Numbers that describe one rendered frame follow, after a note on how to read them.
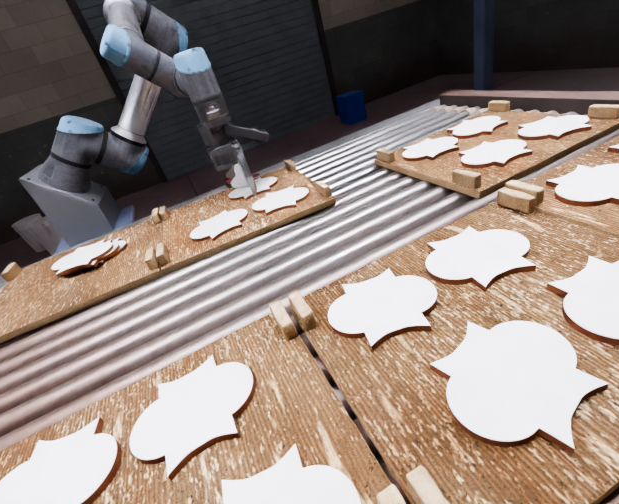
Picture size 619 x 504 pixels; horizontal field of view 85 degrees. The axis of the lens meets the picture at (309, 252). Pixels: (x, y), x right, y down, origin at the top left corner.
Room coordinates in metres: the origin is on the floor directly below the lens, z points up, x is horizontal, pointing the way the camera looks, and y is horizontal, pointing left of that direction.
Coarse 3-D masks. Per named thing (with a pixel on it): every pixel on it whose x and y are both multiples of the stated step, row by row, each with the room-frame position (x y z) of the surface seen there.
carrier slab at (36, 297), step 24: (96, 240) 0.93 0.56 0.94; (144, 240) 0.82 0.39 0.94; (48, 264) 0.86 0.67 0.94; (120, 264) 0.72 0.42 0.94; (144, 264) 0.68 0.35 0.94; (24, 288) 0.75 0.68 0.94; (48, 288) 0.71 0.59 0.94; (72, 288) 0.67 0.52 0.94; (96, 288) 0.64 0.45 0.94; (120, 288) 0.61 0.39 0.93; (0, 312) 0.67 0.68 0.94; (24, 312) 0.63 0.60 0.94; (48, 312) 0.60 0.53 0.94; (72, 312) 0.59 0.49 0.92; (0, 336) 0.57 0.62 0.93
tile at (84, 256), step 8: (104, 240) 0.84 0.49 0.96; (80, 248) 0.83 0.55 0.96; (88, 248) 0.81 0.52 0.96; (96, 248) 0.79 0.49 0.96; (104, 248) 0.78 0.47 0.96; (112, 248) 0.78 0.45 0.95; (72, 256) 0.79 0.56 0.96; (80, 256) 0.78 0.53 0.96; (88, 256) 0.76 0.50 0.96; (96, 256) 0.75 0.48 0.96; (56, 264) 0.77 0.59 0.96; (64, 264) 0.76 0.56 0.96; (72, 264) 0.74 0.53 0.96; (80, 264) 0.73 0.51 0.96; (88, 264) 0.72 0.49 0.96; (64, 272) 0.72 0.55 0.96
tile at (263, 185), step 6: (258, 180) 0.97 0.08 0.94; (264, 180) 0.96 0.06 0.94; (270, 180) 0.94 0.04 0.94; (276, 180) 0.93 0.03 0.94; (258, 186) 0.92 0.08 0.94; (264, 186) 0.91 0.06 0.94; (270, 186) 0.90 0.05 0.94; (234, 192) 0.93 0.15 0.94; (240, 192) 0.92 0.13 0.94; (246, 192) 0.90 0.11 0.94; (258, 192) 0.88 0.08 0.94; (264, 192) 0.88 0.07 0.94; (234, 198) 0.89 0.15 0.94; (240, 198) 0.89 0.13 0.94; (246, 198) 0.87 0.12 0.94
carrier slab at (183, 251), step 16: (272, 176) 1.00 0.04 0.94; (288, 176) 0.95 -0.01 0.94; (304, 176) 0.91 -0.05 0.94; (224, 192) 0.99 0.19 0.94; (192, 208) 0.94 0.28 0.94; (208, 208) 0.90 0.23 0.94; (224, 208) 0.86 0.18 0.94; (240, 208) 0.82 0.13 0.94; (288, 208) 0.73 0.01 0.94; (304, 208) 0.70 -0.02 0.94; (320, 208) 0.70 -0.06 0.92; (176, 224) 0.85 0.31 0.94; (192, 224) 0.82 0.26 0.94; (256, 224) 0.70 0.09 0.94; (272, 224) 0.68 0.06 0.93; (176, 240) 0.75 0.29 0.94; (192, 240) 0.72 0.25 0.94; (208, 240) 0.70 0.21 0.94; (224, 240) 0.67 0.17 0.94; (240, 240) 0.67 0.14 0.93; (176, 256) 0.67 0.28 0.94; (192, 256) 0.65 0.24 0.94; (208, 256) 0.65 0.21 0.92
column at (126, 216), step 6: (126, 210) 1.36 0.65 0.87; (132, 210) 1.34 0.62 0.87; (120, 216) 1.30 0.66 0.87; (126, 216) 1.28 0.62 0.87; (132, 216) 1.27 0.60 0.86; (120, 222) 1.23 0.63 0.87; (126, 222) 1.21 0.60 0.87; (114, 228) 1.18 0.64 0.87; (102, 234) 1.16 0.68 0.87; (60, 246) 1.18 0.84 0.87; (66, 246) 1.16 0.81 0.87; (72, 246) 1.14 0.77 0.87; (54, 252) 1.13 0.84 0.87
